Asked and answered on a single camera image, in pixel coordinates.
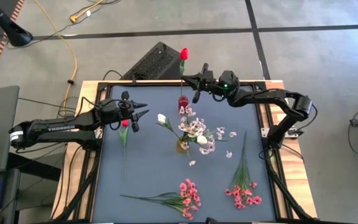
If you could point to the yellow glass vase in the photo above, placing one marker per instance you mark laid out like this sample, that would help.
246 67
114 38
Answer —
181 147

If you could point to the white artificial flower bunch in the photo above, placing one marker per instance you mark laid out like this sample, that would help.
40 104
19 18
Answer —
220 130
193 127

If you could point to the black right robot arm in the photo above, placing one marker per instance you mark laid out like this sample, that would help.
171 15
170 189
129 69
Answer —
269 95

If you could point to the gray side desk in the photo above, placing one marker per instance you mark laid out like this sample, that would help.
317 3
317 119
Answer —
2 140

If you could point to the pink artificial flower bunch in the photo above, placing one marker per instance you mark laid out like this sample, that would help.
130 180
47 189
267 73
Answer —
188 199
241 194

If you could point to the black stand pole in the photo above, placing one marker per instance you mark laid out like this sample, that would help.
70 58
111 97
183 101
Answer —
14 34

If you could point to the black table-level camera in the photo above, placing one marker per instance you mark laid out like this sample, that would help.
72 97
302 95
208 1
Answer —
210 221

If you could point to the black computer tower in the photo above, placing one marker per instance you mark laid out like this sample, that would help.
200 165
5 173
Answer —
154 63

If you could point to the red glass vase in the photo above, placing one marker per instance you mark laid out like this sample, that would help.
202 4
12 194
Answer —
183 102

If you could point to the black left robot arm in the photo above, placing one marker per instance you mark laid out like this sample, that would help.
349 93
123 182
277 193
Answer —
57 127

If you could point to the red artificial tulip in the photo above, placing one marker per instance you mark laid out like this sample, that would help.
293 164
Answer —
125 123
184 53

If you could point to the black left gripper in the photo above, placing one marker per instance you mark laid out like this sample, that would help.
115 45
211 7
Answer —
109 112

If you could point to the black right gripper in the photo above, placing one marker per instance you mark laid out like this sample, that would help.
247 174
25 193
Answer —
225 85

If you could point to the white artificial tulip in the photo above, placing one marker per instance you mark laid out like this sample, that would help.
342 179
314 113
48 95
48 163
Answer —
161 118
201 139

